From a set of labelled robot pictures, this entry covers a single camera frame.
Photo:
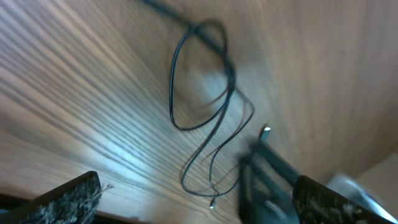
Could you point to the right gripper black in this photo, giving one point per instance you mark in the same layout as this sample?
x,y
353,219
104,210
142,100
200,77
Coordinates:
x,y
266,182

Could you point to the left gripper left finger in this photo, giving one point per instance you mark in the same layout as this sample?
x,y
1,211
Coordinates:
x,y
73,202

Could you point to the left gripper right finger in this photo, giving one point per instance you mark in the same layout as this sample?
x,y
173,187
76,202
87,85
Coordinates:
x,y
314,203

